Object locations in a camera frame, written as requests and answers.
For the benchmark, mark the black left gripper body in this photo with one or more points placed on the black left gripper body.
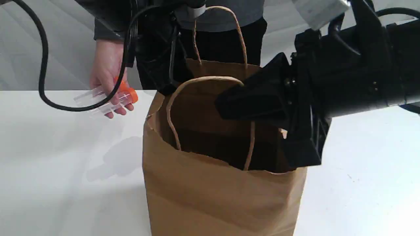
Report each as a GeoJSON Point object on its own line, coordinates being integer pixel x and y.
{"type": "Point", "coordinates": [156, 44]}

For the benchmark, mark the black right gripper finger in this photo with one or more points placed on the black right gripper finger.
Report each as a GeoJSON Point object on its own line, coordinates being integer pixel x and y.
{"type": "Point", "coordinates": [263, 97]}

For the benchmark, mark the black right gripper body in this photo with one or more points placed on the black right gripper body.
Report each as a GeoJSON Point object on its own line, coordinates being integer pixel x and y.
{"type": "Point", "coordinates": [326, 80]}

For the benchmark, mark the brown paper bag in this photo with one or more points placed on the brown paper bag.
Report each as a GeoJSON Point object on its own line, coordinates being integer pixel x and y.
{"type": "Point", "coordinates": [193, 164]}

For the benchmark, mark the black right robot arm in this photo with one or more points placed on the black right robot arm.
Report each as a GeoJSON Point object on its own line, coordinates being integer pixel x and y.
{"type": "Point", "coordinates": [334, 17]}

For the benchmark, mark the person in grey shirt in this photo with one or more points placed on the person in grey shirt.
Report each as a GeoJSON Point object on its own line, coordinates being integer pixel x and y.
{"type": "Point", "coordinates": [217, 38]}

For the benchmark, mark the white backdrop cloth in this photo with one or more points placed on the white backdrop cloth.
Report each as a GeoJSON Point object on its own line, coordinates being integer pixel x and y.
{"type": "Point", "coordinates": [70, 31]}

